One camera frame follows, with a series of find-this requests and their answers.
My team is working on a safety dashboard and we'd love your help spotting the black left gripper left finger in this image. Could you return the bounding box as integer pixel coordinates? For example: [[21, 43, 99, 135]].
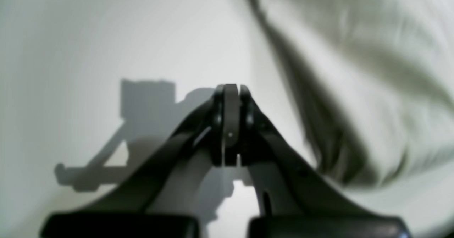
[[40, 85, 225, 238]]

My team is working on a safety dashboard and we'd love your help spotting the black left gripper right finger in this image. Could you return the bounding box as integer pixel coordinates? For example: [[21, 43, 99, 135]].
[[231, 85, 411, 238]]

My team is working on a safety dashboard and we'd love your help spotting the light grey T-shirt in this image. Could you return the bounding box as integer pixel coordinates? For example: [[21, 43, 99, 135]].
[[238, 0, 454, 203]]

